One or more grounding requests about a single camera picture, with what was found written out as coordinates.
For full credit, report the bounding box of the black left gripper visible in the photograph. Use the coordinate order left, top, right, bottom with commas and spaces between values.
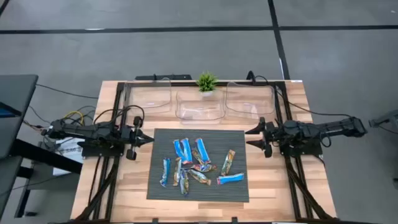
121, 116, 155, 161

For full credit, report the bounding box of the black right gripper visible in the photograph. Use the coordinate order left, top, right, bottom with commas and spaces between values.
245, 117, 280, 159

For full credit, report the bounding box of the brown green granola bar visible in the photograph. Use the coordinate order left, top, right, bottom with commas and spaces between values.
220, 149, 236, 177
191, 147, 205, 165
187, 169, 212, 187
190, 164, 218, 173

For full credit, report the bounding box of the blue yellow granola bar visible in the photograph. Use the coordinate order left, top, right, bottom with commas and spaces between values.
172, 157, 183, 187
179, 169, 190, 196

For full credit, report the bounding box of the dark grey woven mat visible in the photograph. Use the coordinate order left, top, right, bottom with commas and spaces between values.
146, 128, 250, 203

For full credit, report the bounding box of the clear plastic bin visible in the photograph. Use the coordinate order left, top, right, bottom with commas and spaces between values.
225, 82, 276, 116
175, 89, 226, 122
124, 77, 173, 114

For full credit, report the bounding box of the black power strip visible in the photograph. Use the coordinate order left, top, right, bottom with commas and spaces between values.
135, 73, 193, 81

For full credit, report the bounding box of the white printed paper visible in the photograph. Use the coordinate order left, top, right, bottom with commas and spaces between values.
52, 136, 84, 177

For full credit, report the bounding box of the small green artificial plant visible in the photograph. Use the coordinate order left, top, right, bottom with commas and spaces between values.
195, 71, 219, 93

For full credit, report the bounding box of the grey metal stand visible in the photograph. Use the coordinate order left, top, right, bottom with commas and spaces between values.
369, 108, 398, 134

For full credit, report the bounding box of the grey desk top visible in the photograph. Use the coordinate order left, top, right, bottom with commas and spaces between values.
0, 74, 39, 159
0, 155, 23, 217

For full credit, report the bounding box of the blue screen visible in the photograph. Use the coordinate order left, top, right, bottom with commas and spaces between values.
0, 104, 16, 118

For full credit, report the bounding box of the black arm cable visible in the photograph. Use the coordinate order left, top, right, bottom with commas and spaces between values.
93, 105, 146, 125

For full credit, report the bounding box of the black aluminium table frame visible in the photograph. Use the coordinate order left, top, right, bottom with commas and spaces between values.
73, 80, 336, 224

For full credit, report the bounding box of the yellow cable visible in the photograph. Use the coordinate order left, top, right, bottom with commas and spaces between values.
63, 111, 85, 126

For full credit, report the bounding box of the thin black floor cable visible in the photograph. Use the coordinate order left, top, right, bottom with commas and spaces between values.
35, 83, 100, 100

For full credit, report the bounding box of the black desk frame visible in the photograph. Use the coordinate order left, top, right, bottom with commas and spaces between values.
11, 138, 83, 218

